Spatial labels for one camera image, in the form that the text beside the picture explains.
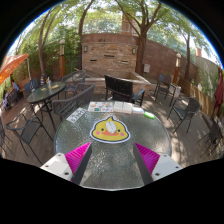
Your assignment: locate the blue chair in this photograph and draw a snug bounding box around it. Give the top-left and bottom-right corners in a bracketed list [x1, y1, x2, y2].
[23, 78, 40, 96]

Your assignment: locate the black metal armchair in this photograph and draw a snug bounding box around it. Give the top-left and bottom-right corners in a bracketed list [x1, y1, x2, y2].
[153, 73, 178, 103]

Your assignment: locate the colourful picture sheet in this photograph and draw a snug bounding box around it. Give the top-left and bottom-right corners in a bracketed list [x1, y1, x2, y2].
[87, 100, 114, 113]

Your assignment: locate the small closed booklet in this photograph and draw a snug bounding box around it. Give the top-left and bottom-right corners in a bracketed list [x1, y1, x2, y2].
[132, 106, 145, 115]

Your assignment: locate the orange parasol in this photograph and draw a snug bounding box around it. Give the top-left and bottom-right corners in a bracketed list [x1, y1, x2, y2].
[0, 53, 30, 86]

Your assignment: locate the grey mesh patio chair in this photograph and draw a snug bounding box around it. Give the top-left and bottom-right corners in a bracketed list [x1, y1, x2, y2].
[198, 119, 223, 158]
[166, 96, 203, 134]

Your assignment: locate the grey wicker chair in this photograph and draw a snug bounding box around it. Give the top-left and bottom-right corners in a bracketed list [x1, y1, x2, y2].
[51, 83, 96, 123]
[60, 69, 87, 99]

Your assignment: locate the open white book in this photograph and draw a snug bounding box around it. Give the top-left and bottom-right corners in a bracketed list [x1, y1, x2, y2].
[113, 100, 134, 115]

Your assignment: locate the closed red parasol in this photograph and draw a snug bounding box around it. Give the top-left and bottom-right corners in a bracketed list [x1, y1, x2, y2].
[213, 64, 224, 119]

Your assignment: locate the green marker block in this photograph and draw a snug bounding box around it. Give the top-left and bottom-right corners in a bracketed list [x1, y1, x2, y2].
[143, 111, 156, 120]

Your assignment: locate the black slatted chair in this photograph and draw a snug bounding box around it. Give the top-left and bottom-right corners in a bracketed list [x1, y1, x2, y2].
[104, 74, 147, 107]

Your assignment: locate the large tree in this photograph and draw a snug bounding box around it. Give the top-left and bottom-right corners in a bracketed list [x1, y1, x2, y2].
[114, 0, 168, 77]

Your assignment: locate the slim leaning tree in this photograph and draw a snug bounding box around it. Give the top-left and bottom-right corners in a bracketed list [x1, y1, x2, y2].
[77, 0, 97, 71]

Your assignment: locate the person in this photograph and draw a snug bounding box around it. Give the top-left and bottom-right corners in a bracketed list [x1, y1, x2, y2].
[11, 79, 20, 93]

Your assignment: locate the wooden lamp post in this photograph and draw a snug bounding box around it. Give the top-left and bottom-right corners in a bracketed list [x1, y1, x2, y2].
[58, 38, 67, 79]
[172, 52, 182, 84]

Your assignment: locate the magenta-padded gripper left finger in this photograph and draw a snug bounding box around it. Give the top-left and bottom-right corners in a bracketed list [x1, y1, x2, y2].
[39, 142, 93, 186]

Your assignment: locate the dark round patio table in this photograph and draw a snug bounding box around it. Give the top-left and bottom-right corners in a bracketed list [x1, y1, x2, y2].
[26, 81, 67, 133]

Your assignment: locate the white licence plate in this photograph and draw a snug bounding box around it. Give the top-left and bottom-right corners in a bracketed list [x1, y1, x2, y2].
[65, 107, 88, 124]

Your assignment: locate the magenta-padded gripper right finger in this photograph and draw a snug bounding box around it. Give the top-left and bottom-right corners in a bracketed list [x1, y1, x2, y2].
[132, 142, 184, 186]

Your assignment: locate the yellow duck-shaped mouse pad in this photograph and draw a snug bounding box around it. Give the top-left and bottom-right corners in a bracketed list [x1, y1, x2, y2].
[89, 115, 132, 145]

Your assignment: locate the black metal mesh chair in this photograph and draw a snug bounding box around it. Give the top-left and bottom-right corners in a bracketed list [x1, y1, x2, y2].
[5, 113, 54, 166]

